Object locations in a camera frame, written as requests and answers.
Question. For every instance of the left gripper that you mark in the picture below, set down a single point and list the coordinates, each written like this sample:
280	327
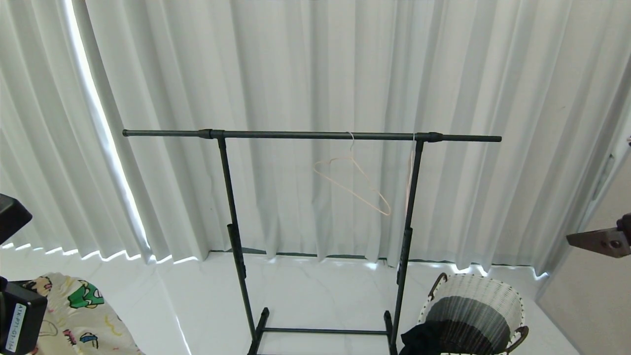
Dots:
19	320

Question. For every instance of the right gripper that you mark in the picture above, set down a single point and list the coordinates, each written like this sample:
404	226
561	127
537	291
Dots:
626	228

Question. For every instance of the cream printed garment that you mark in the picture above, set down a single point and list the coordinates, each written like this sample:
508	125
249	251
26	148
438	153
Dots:
74	320

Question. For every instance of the pink clothes hanger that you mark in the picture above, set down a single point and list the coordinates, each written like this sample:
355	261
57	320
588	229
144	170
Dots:
409	172
367	177

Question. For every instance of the white laundry basket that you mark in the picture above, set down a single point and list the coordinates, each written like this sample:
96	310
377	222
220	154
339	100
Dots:
493	296

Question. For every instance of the black clothes rack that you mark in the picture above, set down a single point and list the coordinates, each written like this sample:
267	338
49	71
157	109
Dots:
320	135

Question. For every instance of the black garment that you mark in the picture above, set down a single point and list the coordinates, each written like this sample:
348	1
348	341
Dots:
419	340

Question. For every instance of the white curtain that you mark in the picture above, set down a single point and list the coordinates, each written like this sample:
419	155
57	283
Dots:
296	74

